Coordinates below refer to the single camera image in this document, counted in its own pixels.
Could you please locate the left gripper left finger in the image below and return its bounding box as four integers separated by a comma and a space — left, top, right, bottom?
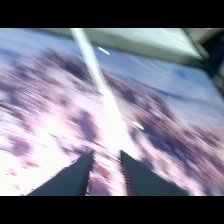
28, 150, 95, 197

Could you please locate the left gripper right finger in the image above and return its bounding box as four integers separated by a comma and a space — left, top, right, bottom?
119, 149, 190, 197

